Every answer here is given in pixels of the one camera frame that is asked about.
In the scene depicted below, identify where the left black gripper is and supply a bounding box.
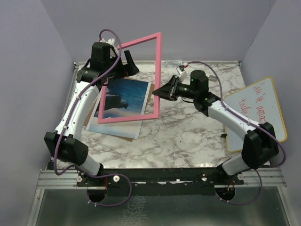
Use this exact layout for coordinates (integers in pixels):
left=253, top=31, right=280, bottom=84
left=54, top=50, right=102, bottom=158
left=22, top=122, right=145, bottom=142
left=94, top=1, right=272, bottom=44
left=104, top=50, right=139, bottom=80

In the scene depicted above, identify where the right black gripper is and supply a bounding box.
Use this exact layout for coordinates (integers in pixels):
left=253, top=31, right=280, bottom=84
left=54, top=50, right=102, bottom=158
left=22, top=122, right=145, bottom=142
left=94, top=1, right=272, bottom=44
left=153, top=75, right=198, bottom=101

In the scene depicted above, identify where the pink picture frame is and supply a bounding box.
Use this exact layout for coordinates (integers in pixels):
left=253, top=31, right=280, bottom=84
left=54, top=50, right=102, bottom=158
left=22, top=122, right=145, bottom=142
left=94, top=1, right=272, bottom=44
left=97, top=32, right=162, bottom=124

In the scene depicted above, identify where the blue landscape photo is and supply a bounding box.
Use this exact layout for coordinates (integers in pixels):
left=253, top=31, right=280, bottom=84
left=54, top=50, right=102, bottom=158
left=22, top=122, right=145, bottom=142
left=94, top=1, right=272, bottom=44
left=84, top=79, right=154, bottom=141

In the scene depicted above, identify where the brown cardboard backing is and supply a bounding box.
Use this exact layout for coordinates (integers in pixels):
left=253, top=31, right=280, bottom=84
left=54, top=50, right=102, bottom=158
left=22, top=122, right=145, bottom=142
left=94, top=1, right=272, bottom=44
left=84, top=103, right=134, bottom=142

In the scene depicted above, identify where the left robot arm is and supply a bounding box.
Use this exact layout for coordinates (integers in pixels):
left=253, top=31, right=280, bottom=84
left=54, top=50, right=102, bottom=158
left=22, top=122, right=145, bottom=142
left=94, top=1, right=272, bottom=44
left=44, top=39, right=139, bottom=186

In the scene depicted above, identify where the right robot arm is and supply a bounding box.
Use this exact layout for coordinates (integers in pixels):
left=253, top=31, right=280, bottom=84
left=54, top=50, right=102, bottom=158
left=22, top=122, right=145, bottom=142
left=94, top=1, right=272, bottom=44
left=153, top=70, right=279, bottom=184

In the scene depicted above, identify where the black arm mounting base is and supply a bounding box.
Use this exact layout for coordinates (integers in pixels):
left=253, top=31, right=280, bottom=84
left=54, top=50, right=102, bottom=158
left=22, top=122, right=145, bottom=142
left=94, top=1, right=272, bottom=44
left=77, top=167, right=244, bottom=196

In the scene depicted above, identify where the small label card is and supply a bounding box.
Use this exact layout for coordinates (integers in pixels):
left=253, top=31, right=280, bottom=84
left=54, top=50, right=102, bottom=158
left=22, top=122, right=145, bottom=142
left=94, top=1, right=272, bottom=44
left=161, top=61, right=183, bottom=69

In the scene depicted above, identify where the white marker eraser piece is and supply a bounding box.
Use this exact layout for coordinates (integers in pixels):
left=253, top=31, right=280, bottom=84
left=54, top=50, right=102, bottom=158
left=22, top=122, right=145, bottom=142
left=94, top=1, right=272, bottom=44
left=208, top=75, right=217, bottom=82

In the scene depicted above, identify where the yellow rimmed whiteboard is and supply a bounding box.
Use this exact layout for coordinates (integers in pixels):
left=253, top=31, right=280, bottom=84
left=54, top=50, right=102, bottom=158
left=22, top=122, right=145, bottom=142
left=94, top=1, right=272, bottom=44
left=223, top=77, right=287, bottom=142

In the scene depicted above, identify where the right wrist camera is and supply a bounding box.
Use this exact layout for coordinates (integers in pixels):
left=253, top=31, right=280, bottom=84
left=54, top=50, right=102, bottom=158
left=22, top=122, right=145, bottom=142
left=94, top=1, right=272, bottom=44
left=176, top=64, right=189, bottom=82

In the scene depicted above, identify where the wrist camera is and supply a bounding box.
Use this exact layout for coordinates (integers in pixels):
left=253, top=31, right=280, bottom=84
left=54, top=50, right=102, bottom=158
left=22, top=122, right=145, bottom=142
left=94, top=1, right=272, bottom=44
left=176, top=64, right=189, bottom=82
left=99, top=38, right=118, bottom=52

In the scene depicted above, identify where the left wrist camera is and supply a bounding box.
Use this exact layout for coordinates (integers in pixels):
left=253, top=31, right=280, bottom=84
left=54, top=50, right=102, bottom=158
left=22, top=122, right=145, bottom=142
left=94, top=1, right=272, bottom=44
left=99, top=38, right=118, bottom=52

